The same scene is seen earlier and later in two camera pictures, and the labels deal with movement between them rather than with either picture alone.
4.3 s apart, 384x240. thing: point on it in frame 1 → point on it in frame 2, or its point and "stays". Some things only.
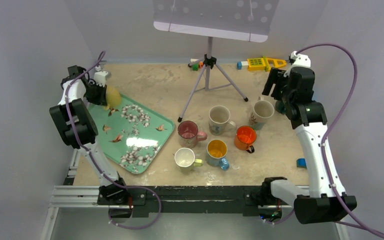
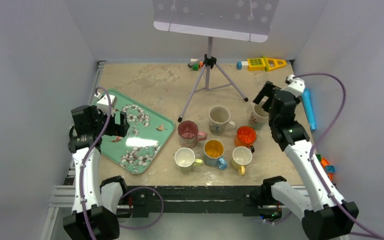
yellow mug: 113,98 → 241,156
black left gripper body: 94,94 → 100,120
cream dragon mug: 219,120 stays
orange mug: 244,137 stays
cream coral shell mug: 262,110 stays
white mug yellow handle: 184,158 stays
